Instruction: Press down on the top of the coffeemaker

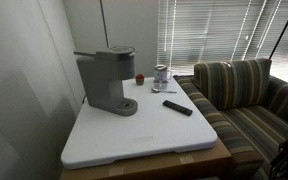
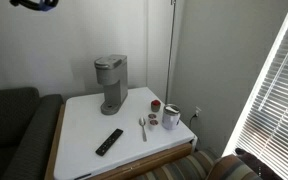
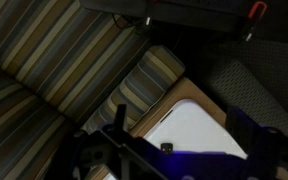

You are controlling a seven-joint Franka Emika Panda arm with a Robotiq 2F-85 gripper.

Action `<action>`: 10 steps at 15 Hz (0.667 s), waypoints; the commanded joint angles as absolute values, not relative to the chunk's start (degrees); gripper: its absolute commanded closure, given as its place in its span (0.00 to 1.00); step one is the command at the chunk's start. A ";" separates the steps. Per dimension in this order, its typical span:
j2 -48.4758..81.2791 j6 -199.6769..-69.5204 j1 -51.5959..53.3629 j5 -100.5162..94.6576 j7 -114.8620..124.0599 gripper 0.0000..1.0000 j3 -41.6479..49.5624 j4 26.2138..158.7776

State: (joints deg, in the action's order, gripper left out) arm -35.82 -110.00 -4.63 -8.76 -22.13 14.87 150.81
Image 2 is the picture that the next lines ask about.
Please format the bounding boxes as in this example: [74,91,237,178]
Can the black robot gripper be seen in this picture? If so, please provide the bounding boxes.
[9,0,60,13]

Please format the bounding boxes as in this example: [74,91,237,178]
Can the wooden table with white top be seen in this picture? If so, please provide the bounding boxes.
[43,87,198,180]

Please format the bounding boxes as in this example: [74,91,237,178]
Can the dark grey sofa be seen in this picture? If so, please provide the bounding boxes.
[0,87,65,180]

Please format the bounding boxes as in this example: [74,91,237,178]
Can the thin metal pole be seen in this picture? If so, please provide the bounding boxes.
[164,0,178,105]

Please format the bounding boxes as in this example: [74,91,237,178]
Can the black remote control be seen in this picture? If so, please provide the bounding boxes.
[95,128,124,157]

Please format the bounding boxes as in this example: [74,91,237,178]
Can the red round button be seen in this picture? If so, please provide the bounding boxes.
[150,99,162,113]

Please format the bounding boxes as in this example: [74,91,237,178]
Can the metal spoon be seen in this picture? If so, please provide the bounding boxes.
[138,116,148,143]

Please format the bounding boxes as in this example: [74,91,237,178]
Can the white steel travel mug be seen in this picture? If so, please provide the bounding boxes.
[161,103,182,131]

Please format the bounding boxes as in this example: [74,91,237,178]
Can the striped fabric sofa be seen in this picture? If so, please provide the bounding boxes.
[130,149,263,180]

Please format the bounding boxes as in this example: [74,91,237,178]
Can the white window blinds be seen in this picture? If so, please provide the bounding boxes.
[222,0,288,180]

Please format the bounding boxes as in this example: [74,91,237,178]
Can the dark brown pillow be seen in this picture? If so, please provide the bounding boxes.
[234,147,283,180]

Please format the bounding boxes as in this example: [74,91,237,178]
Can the black power cable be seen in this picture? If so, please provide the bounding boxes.
[188,113,199,130]

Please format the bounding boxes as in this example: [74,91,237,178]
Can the white wall outlet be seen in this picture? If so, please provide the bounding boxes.
[193,106,203,118]

